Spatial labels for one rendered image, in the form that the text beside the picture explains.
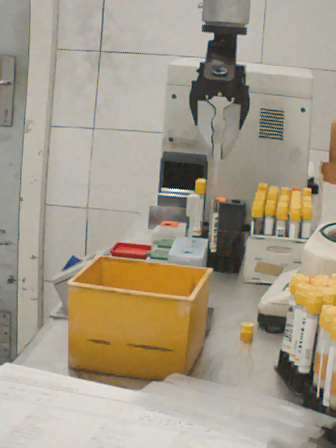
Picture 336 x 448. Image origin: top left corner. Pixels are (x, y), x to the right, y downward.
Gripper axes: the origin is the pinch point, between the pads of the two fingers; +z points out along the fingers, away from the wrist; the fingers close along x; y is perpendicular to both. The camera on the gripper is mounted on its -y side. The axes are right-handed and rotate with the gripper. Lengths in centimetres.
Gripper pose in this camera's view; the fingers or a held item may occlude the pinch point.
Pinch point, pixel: (217, 150)
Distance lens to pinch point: 152.5
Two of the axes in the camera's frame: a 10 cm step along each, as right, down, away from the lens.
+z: -0.6, 9.8, 2.1
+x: -9.9, -0.8, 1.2
